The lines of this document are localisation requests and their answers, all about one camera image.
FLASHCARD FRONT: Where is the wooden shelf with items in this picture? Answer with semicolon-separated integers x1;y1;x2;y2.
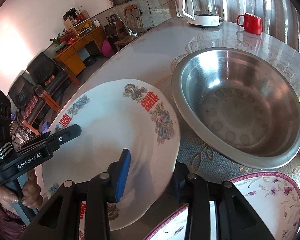
64;9;95;37

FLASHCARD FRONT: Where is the pink ball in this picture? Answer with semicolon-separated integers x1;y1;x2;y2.
102;40;115;57

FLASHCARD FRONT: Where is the wooden chair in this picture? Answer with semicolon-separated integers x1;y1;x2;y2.
114;4;145;51

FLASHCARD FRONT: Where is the white glass electric kettle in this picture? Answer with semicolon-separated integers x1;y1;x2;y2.
178;0;220;27

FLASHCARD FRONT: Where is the person's left hand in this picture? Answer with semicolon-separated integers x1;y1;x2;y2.
0;169;43;214

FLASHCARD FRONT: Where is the red ceramic mug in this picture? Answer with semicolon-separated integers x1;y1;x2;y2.
236;13;262;35

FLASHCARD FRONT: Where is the black leather armchair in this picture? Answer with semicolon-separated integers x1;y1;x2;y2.
7;74;47;128
26;53;71;96

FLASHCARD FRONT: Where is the purple rimmed floral plate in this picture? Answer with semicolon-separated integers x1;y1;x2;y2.
145;171;300;239

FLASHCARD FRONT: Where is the large stainless steel basin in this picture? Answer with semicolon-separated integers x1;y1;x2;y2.
172;48;300;169

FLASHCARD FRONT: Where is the orange wooden desk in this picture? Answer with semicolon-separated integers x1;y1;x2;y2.
54;27;106;86

